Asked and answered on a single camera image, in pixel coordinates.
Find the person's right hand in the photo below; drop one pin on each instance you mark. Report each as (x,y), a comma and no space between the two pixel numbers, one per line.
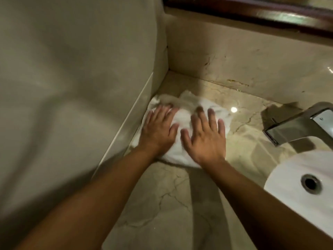
(208,145)

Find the person's left hand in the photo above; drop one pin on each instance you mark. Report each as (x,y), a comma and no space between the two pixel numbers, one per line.
(156,135)

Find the person's right little finger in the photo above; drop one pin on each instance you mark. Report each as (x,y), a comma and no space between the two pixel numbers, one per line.
(221,127)

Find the person's left middle finger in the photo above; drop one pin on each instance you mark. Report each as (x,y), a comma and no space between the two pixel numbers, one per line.
(164,111)

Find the person's left thumb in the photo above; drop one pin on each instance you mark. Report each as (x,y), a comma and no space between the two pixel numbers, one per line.
(173,130)

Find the person's right thumb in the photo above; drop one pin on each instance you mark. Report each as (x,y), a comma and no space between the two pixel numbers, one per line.
(186,139)

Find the person's right middle finger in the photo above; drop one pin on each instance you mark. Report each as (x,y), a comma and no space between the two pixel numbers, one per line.
(203,118)

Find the person's left little finger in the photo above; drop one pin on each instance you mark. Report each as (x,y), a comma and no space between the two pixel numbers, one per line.
(148,118)

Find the white towel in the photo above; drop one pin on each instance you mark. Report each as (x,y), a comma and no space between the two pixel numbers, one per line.
(182,119)

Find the person's right forearm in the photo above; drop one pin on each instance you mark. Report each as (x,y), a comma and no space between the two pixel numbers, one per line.
(270,210)

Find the person's left forearm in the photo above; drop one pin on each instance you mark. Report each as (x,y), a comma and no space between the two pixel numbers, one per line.
(88,203)

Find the chrome faucet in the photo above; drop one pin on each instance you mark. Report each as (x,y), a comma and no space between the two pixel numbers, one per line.
(299,124)

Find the white sink basin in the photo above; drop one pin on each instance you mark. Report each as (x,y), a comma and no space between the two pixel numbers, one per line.
(301,190)

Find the chrome sink drain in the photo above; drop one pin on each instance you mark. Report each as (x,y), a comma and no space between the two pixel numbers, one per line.
(311,183)

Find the dark wooden mirror frame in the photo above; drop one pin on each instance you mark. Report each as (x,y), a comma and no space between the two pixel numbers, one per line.
(249,10)

